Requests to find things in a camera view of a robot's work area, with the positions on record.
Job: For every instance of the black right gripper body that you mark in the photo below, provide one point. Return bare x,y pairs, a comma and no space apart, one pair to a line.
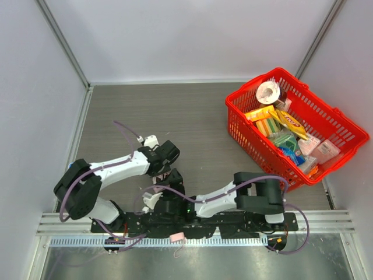
175,183

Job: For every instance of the clear labelled plastic container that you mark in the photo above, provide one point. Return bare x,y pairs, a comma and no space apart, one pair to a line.
325,151

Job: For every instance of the dark brown jar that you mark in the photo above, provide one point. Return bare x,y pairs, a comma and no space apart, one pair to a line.
280,103

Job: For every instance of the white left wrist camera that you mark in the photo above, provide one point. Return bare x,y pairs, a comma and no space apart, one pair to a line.
150,141

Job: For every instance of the yellow Lays chips bag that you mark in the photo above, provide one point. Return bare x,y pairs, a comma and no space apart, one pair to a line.
289,122

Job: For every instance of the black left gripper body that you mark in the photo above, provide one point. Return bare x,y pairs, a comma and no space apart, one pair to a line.
162,168

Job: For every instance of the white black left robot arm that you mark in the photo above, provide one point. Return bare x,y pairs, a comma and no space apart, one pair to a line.
78,189

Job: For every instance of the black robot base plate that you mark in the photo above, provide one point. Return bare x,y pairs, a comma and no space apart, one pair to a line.
231,225

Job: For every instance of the white slotted cable duct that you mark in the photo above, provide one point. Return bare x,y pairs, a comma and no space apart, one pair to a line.
102,241

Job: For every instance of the pink packaged item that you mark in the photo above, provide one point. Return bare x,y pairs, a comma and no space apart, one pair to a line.
307,146

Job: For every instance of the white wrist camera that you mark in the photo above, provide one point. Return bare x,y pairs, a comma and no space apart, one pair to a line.
150,141
150,200

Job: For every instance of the red plastic shopping basket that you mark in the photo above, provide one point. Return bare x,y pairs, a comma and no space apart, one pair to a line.
316,116

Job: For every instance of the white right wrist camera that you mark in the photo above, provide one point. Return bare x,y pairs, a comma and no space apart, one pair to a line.
150,200

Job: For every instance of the toilet paper roll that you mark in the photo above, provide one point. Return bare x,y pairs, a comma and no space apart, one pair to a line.
268,92

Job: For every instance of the green snack packet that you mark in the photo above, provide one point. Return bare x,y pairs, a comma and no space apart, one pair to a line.
285,139

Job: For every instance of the orange snack box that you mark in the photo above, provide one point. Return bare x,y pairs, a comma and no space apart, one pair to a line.
260,113

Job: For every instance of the pink and black umbrella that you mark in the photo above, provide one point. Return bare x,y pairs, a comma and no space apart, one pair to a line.
170,210

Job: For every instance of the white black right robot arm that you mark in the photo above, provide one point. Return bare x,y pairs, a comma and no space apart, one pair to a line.
258,193

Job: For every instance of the blue snack packet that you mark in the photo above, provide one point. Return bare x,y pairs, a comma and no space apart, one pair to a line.
295,156

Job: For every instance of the yellow green sponge pack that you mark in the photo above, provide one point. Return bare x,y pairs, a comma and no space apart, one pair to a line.
267,126

